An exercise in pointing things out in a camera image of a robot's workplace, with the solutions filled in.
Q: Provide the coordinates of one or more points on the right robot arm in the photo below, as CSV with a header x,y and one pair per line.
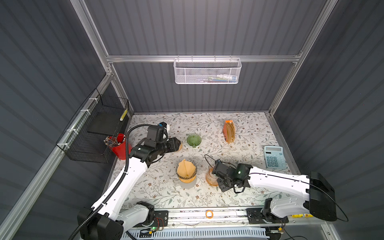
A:
x,y
307,194

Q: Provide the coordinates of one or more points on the green glass dripper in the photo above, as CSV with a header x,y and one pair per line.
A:
x,y
194,140

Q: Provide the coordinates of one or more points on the black wire wall basket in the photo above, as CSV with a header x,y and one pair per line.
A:
x,y
99,118

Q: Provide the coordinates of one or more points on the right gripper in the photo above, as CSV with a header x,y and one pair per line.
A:
x,y
221,187

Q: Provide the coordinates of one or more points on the red ribbed utensil cup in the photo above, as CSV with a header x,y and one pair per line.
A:
x,y
117,145

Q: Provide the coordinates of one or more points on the orange coffee filter box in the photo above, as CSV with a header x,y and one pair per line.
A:
x,y
229,124

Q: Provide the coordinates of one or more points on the light blue calculator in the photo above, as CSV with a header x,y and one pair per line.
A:
x,y
274,158

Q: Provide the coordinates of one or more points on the single brown paper filter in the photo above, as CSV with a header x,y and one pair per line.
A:
x,y
186,168

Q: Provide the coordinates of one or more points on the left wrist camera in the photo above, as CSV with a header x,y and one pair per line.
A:
x,y
165,131

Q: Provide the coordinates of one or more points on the orange glass pitcher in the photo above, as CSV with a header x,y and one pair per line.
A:
x,y
211,179

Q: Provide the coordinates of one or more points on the white wire mesh basket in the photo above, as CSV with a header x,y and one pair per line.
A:
x,y
207,71

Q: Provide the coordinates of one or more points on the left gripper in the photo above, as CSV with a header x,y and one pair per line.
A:
x,y
173,146

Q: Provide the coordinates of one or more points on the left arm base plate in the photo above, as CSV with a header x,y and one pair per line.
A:
x,y
159,219

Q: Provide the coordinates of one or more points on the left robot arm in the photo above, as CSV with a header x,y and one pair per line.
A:
x,y
104,220

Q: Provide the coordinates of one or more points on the yellow highlighter in basket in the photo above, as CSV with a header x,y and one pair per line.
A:
x,y
124,115

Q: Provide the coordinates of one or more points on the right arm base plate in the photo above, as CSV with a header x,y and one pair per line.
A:
x,y
256,216

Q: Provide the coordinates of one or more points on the brown paper coffee filters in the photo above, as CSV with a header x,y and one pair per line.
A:
x,y
229,134

